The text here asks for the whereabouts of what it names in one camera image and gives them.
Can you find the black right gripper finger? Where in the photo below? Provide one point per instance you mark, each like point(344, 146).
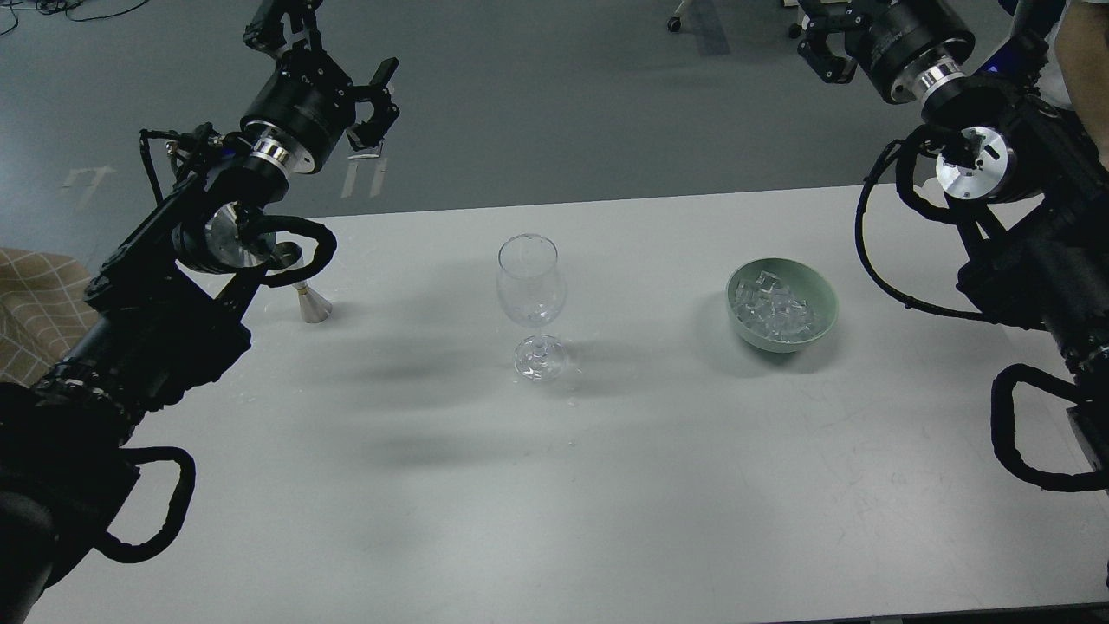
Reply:
point(814, 48)

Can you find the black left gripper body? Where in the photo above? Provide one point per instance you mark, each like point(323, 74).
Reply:
point(307, 104)

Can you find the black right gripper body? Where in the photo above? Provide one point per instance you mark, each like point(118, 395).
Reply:
point(898, 40)

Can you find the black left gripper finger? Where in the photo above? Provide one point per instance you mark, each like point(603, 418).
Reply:
point(279, 27)
point(367, 136)

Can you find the silver metal jigger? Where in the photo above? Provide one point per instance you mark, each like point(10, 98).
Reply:
point(314, 308)

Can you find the clear ice cubes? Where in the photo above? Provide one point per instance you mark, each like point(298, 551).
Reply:
point(767, 306)

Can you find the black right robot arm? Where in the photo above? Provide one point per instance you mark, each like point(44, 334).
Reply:
point(1019, 178)

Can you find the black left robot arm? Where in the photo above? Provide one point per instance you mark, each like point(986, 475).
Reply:
point(170, 302)

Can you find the clear wine glass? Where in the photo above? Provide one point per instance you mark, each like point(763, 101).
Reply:
point(532, 292)

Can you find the rolling chair base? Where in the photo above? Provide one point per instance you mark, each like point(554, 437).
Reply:
point(741, 20)

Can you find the person in white shirt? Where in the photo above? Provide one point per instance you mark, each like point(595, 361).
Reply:
point(1076, 76)

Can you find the green ceramic bowl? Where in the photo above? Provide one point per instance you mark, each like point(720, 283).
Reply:
point(806, 283)

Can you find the beige checkered chair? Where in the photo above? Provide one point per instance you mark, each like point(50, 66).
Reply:
point(43, 314)

